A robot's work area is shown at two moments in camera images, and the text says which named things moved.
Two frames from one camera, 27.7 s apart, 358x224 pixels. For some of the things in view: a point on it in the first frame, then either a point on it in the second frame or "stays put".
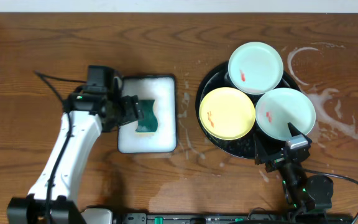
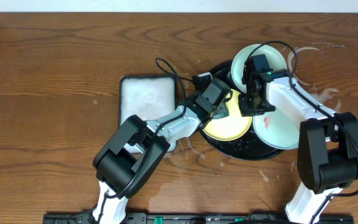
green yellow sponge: [149, 122] to [220, 111]
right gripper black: [261, 155] to [246, 111]
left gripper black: [128, 108] to [219, 111]
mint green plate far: [255, 68] stays put
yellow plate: [227, 113] stays put
